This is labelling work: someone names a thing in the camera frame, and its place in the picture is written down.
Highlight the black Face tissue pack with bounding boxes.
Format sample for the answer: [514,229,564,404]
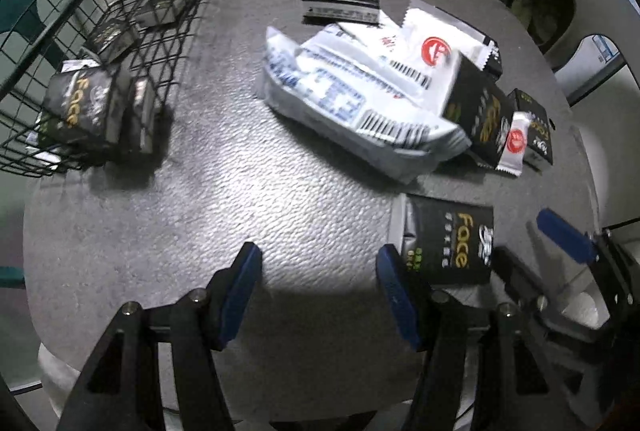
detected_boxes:
[508,88,553,171]
[444,52,514,169]
[39,65,131,148]
[302,0,381,24]
[388,194,494,286]
[82,19,139,65]
[134,0,193,28]

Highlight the small white red sachet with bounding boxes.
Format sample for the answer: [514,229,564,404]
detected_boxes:
[496,111,532,176]

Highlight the white sachet red logo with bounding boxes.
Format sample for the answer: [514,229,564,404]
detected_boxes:
[390,0,503,81]

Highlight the white blue text packet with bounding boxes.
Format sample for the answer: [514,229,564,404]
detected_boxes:
[259,24,471,183]

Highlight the black wire basket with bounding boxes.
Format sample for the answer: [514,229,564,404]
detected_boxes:
[1,0,200,178]

